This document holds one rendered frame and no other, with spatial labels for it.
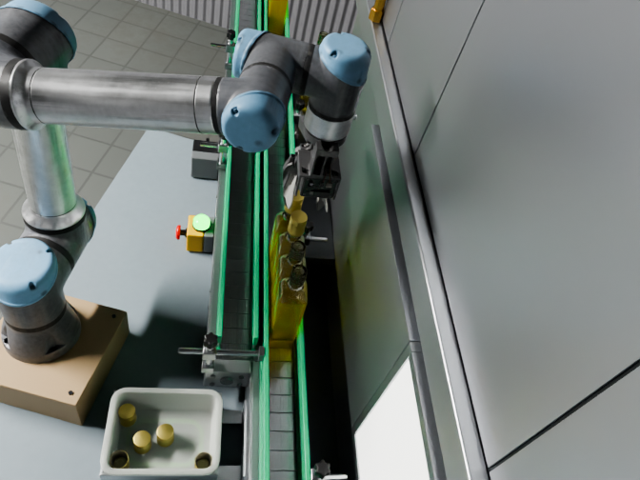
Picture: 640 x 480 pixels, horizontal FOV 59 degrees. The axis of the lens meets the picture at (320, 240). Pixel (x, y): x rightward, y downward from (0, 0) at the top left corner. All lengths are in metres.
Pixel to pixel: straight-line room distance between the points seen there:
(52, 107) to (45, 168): 0.29
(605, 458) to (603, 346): 0.09
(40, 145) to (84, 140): 1.89
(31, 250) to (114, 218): 0.49
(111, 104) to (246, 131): 0.18
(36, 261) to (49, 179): 0.15
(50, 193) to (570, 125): 0.89
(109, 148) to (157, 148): 1.12
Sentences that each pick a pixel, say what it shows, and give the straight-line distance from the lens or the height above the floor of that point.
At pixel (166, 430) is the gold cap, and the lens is 1.25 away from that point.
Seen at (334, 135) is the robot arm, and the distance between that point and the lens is 0.90.
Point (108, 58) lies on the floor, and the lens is 3.48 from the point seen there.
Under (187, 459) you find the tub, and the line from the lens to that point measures 1.28.
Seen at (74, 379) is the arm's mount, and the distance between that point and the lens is 1.27.
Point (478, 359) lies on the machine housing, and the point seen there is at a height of 1.44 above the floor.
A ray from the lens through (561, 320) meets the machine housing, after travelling 0.56.
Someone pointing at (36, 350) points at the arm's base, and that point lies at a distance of 1.28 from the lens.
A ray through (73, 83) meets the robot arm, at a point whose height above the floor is 1.50.
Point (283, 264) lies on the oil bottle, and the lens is 1.13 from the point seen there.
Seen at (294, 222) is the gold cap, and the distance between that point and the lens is 1.11.
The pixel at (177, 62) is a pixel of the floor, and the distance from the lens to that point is 3.48.
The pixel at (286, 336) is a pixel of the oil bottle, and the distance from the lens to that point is 1.22.
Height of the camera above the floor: 1.99
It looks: 50 degrees down
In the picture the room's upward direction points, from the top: 18 degrees clockwise
